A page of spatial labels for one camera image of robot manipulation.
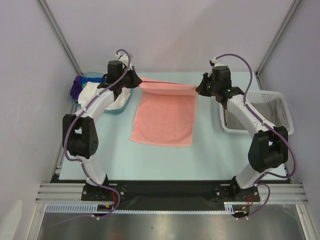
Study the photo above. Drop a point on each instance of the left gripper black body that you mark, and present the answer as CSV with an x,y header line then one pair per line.
x,y
128,81

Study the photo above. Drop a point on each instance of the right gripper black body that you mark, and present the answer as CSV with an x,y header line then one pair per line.
x,y
204,85

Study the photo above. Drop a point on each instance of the pink striped towel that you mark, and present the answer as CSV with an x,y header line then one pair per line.
x,y
165,115

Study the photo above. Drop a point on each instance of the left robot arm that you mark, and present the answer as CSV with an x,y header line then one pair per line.
x,y
80,137

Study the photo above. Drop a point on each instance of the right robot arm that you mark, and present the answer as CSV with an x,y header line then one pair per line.
x,y
268,149

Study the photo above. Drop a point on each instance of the blue towel in tray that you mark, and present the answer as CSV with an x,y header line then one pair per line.
x,y
94,79

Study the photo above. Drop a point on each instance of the white towel in tray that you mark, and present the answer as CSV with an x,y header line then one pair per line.
x,y
89,91

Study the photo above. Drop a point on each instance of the translucent blue towel tray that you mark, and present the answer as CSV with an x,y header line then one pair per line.
x,y
98,74

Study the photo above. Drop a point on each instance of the purple towel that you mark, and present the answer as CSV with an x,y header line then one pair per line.
x,y
76,88

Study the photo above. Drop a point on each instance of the white perforated plastic basket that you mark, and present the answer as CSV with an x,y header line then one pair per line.
x,y
270,104

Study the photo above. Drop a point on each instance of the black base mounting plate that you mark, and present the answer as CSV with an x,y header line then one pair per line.
x,y
164,195

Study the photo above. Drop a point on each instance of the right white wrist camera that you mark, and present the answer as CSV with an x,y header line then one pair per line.
x,y
216,62

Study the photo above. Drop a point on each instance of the slotted white cable duct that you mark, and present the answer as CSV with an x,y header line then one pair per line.
x,y
92,208

